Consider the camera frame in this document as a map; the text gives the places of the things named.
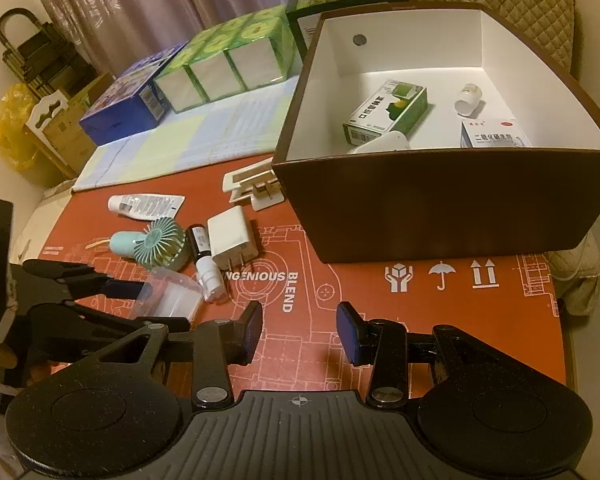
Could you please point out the red printed cardboard sheet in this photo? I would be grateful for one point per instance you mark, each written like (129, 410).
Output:
(430, 310)

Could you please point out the white charger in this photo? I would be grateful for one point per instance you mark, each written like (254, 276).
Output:
(230, 235)

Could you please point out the white plastic clip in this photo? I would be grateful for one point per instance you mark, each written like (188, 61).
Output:
(250, 180)

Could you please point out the blue printed box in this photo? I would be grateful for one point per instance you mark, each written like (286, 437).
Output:
(125, 115)

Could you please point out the brown cardboard box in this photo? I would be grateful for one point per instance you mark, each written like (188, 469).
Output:
(80, 110)

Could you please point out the blue white medicine box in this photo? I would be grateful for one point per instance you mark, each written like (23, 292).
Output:
(495, 135)

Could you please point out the black folding cart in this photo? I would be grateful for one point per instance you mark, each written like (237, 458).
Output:
(40, 55)

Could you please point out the white printed tube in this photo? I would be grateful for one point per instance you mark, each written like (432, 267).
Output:
(145, 206)

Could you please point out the dark bottle with white cap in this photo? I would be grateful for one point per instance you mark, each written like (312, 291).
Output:
(200, 242)

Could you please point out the dark green box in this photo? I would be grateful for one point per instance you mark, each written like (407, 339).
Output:
(305, 30)

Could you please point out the pink patterned curtain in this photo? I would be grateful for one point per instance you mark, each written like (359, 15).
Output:
(130, 5)

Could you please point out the brown storage box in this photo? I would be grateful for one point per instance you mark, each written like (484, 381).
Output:
(430, 210)

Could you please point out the clear plastic case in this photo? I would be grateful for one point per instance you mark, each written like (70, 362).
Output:
(175, 295)

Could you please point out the yellow plastic bag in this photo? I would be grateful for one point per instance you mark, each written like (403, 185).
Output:
(12, 130)

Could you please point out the green medicine box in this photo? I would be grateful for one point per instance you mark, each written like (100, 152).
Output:
(385, 110)

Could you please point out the small white bottle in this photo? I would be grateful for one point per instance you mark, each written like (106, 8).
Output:
(467, 100)

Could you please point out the mint handheld fan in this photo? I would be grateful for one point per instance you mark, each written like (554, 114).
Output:
(157, 242)

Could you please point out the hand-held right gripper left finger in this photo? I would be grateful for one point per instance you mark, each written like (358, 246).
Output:
(252, 327)

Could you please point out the green tissue pack bundle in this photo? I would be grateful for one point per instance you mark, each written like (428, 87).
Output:
(215, 75)

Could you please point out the white cutout cardboard piece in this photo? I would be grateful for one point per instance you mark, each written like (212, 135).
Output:
(45, 112)

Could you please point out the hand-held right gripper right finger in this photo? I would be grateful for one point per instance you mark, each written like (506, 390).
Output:
(347, 332)

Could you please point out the checkered green blue cloth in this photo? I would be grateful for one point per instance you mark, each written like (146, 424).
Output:
(190, 145)

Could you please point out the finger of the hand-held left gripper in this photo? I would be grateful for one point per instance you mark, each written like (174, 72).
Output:
(105, 322)
(120, 290)

